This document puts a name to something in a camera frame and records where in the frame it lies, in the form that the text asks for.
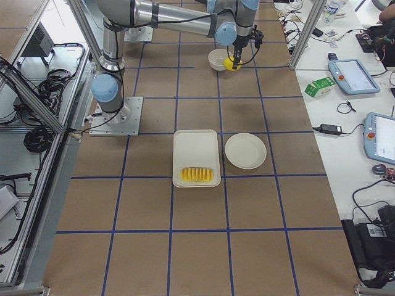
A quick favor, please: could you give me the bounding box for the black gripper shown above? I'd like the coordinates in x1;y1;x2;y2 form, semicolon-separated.
232;35;251;70

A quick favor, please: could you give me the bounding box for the yellow lemon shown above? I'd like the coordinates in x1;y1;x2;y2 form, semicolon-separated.
223;58;241;71

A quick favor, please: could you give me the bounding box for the cream ceramic bowl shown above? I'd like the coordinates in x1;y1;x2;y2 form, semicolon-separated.
208;49;228;72

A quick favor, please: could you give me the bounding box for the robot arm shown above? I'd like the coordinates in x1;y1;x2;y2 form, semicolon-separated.
97;1;264;73

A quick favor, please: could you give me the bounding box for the green white carton box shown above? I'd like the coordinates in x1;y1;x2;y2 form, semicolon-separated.
304;76;336;98

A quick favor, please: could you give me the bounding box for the white rectangular tray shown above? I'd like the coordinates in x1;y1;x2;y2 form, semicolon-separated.
172;129;222;189

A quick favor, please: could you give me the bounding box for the cream round plate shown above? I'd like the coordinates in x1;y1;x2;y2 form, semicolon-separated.
225;133;267;170

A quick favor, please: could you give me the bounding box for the teach pendant far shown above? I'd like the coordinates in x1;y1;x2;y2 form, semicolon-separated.
328;59;380;95

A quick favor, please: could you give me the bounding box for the teach pendant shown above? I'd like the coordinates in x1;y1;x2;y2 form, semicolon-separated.
328;59;380;95
364;112;394;165

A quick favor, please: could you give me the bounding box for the black power adapter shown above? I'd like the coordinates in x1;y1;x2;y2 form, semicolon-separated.
320;123;343;136

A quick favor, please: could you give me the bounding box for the sliced yellow bread loaf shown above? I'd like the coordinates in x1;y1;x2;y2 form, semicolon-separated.
180;167;214;183

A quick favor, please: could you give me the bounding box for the teach pendant near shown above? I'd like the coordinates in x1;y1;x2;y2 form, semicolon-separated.
364;112;394;165

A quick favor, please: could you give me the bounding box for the brown table mat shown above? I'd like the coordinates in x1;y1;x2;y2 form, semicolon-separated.
43;1;358;295

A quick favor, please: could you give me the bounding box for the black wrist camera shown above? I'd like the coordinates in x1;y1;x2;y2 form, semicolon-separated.
252;28;264;50

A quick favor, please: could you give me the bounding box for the aluminium frame post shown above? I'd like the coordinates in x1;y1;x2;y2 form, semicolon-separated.
289;0;326;70

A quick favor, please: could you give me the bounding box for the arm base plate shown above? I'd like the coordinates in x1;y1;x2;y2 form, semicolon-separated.
88;96;144;136
124;27;154;43

